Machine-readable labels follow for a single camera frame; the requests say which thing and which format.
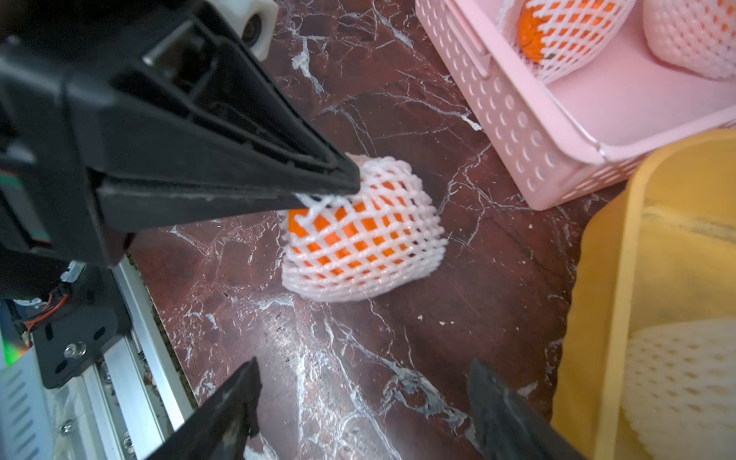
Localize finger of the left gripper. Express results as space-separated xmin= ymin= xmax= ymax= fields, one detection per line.
xmin=66 ymin=1 xmax=345 ymax=173
xmin=97 ymin=154 xmax=360 ymax=233

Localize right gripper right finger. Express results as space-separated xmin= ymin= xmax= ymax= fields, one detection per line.
xmin=467 ymin=360 xmax=583 ymax=460

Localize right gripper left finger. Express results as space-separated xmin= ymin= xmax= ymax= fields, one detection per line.
xmin=149 ymin=358 xmax=262 ymax=460

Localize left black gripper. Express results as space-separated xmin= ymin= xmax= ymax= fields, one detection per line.
xmin=1 ymin=1 xmax=173 ymax=299

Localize white foam net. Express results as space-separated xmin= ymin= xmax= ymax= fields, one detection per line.
xmin=621 ymin=318 xmax=735 ymax=459

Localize yellow plastic tub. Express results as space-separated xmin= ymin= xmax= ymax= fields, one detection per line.
xmin=551 ymin=130 xmax=735 ymax=459

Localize pink perforated basket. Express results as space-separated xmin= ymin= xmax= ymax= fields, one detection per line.
xmin=415 ymin=1 xmax=735 ymax=210

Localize netted orange open end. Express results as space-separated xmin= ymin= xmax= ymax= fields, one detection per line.
xmin=643 ymin=0 xmax=735 ymax=80

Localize aluminium front rail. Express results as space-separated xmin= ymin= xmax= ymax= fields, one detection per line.
xmin=0 ymin=255 xmax=197 ymax=460

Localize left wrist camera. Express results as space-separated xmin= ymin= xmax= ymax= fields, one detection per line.
xmin=210 ymin=0 xmax=279 ymax=61

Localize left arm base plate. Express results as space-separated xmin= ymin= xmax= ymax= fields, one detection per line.
xmin=27 ymin=266 xmax=131 ymax=389

